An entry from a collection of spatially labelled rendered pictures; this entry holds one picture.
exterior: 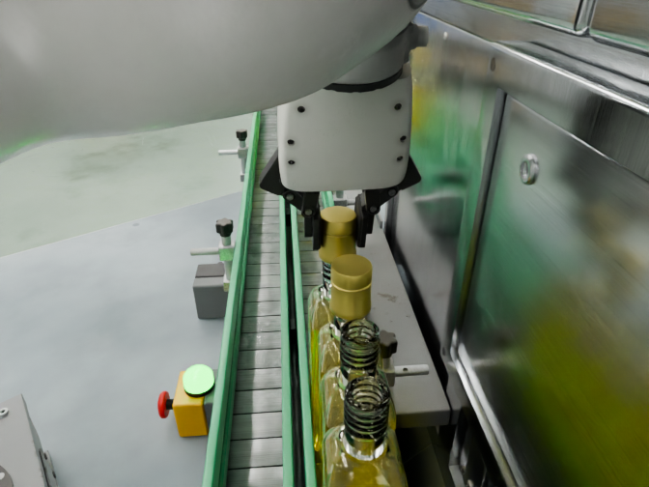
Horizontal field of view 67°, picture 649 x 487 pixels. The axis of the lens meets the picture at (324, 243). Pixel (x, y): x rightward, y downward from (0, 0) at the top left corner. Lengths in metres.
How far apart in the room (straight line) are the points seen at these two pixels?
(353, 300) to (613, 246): 0.19
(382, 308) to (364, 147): 0.48
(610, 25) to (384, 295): 0.60
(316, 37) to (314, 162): 0.21
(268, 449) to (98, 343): 0.50
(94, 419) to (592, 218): 0.77
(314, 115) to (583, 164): 0.17
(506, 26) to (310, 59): 0.34
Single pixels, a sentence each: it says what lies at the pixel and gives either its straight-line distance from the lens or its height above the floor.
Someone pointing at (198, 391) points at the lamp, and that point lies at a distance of 0.76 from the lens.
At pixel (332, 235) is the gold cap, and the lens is 0.43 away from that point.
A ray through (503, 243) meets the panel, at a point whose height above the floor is 1.18.
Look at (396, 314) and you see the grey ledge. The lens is 0.80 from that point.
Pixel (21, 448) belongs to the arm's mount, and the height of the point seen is 0.87.
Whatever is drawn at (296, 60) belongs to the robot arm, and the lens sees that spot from 0.17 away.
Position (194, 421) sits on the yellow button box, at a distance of 0.78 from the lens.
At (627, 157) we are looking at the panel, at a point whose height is 1.29.
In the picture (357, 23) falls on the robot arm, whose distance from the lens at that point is 0.18.
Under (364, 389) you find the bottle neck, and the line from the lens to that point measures 0.34.
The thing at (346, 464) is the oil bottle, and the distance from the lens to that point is 0.36.
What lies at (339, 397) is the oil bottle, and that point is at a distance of 0.39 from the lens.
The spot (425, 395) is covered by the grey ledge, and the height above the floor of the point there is 0.88.
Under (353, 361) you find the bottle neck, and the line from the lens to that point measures 0.37.
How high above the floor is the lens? 1.38
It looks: 31 degrees down
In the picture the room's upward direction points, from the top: straight up
